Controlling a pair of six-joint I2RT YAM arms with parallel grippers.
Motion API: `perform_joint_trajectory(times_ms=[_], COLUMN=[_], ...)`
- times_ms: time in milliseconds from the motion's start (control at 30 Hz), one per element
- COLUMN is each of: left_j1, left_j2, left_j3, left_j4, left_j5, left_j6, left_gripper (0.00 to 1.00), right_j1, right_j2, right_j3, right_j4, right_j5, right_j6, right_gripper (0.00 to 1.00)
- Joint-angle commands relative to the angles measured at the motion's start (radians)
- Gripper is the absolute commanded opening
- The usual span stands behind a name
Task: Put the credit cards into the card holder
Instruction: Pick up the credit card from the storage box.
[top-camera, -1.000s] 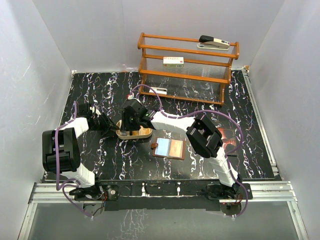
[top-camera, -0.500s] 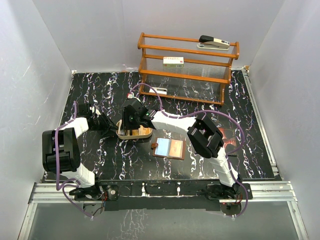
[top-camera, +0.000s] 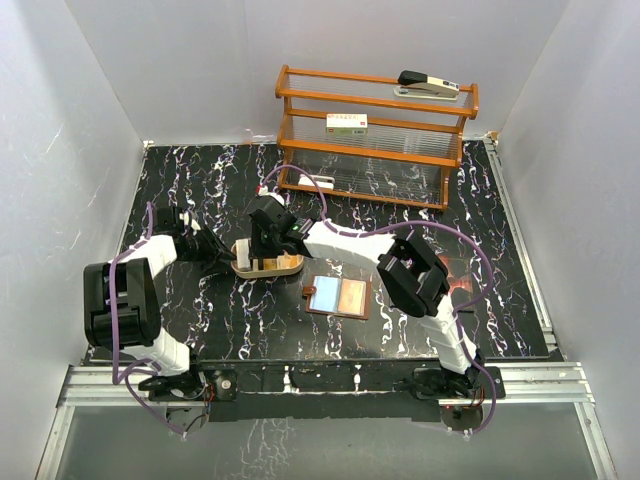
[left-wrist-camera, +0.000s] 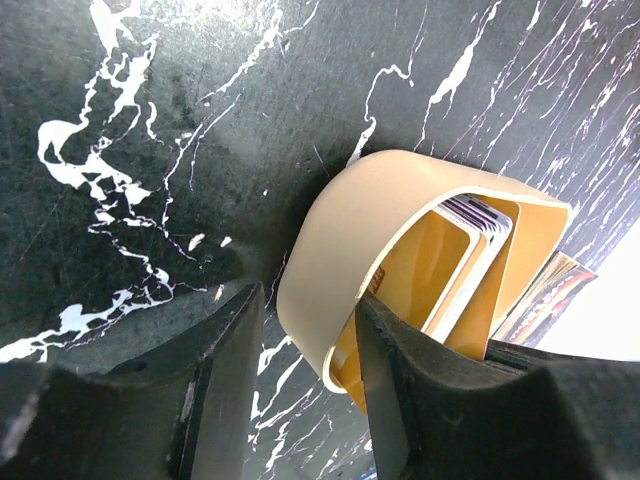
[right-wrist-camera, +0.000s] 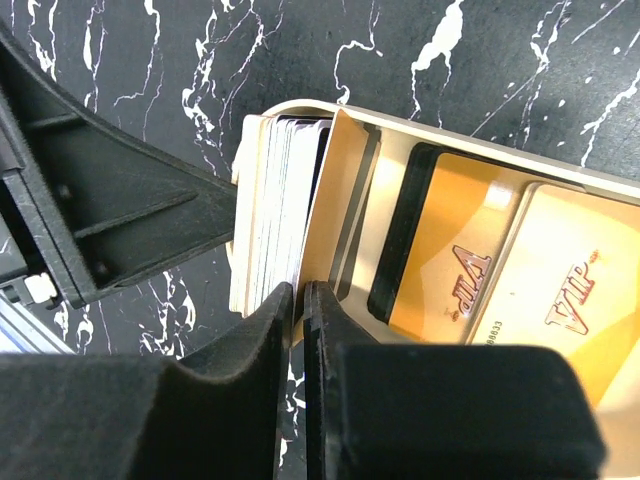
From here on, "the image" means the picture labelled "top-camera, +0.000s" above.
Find brown leather card holder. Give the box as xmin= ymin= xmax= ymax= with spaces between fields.
xmin=302 ymin=275 xmax=372 ymax=320

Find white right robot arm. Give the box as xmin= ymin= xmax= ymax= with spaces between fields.
xmin=248 ymin=195 xmax=482 ymax=397

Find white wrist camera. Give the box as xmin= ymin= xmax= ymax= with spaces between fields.
xmin=179 ymin=210 xmax=201 ymax=236
xmin=256 ymin=185 xmax=286 ymax=207

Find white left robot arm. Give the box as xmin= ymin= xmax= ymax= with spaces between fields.
xmin=83 ymin=203 xmax=236 ymax=399

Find black and beige stapler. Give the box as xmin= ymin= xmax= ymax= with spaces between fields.
xmin=394 ymin=70 xmax=460 ymax=101

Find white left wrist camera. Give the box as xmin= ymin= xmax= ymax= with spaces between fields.
xmin=179 ymin=210 xmax=201 ymax=236

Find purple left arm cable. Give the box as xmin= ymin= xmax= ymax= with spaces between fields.
xmin=109 ymin=201 xmax=186 ymax=436

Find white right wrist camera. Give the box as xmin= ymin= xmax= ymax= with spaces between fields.
xmin=256 ymin=185 xmax=286 ymax=207

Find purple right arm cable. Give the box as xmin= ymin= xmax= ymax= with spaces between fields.
xmin=254 ymin=164 xmax=499 ymax=436

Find white staples box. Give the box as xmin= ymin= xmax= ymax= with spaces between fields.
xmin=325 ymin=113 xmax=368 ymax=137

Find dark book three days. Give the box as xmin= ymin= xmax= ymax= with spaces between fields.
xmin=441 ymin=256 xmax=477 ymax=307

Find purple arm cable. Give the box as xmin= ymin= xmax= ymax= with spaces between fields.
xmin=109 ymin=201 xmax=186 ymax=436
xmin=254 ymin=164 xmax=499 ymax=436

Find beige oval card tray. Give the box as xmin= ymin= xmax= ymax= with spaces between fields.
xmin=231 ymin=238 xmax=304 ymax=280

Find orange wooden shelf rack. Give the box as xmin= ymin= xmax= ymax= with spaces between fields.
xmin=275 ymin=65 xmax=479 ymax=211

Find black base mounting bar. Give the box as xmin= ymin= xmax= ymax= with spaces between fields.
xmin=139 ymin=358 xmax=506 ymax=427

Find small white box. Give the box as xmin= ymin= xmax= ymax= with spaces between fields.
xmin=297 ymin=174 xmax=335 ymax=190

